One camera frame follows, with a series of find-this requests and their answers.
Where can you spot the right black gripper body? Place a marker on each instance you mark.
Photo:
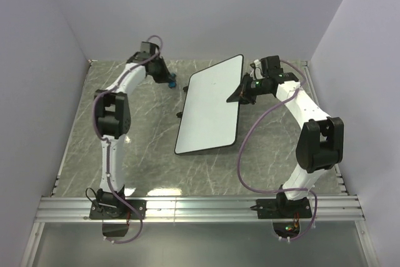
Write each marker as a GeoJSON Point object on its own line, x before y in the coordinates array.
{"type": "Point", "coordinates": [254, 88]}

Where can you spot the aluminium mounting rail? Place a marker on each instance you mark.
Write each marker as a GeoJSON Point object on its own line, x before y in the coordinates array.
{"type": "Point", "coordinates": [178, 209]}

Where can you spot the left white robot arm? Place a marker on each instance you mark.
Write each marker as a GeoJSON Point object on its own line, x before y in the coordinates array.
{"type": "Point", "coordinates": [111, 119]}

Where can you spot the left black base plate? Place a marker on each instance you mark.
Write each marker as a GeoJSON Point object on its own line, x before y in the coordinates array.
{"type": "Point", "coordinates": [118, 210]}

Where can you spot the white whiteboard black frame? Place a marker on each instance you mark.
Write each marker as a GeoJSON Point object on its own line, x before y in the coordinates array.
{"type": "Point", "coordinates": [208, 121]}

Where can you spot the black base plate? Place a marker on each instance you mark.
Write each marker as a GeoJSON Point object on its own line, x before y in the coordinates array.
{"type": "Point", "coordinates": [118, 210]}
{"type": "Point", "coordinates": [282, 209]}

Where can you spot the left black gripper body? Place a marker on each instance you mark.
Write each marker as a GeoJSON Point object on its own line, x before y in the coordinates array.
{"type": "Point", "coordinates": [155, 74]}

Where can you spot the blue whiteboard eraser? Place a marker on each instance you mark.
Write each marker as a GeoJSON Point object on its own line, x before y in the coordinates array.
{"type": "Point", "coordinates": [172, 81]}

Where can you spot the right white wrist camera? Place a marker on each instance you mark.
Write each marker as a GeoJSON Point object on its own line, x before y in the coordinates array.
{"type": "Point", "coordinates": [256, 71]}

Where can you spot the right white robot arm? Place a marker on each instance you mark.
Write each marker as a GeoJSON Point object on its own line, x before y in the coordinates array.
{"type": "Point", "coordinates": [320, 144]}

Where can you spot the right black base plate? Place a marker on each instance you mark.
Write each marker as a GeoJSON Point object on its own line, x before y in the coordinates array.
{"type": "Point", "coordinates": [282, 209]}

